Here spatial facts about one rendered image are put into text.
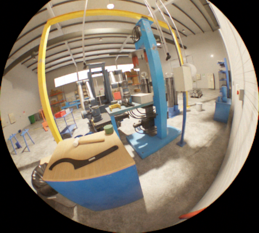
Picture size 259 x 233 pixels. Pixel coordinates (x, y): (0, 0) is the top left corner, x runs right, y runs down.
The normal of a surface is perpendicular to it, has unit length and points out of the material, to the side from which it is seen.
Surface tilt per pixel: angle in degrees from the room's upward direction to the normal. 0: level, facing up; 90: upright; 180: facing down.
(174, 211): 0
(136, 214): 0
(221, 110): 90
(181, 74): 90
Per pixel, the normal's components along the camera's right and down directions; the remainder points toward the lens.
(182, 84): -0.90, 0.24
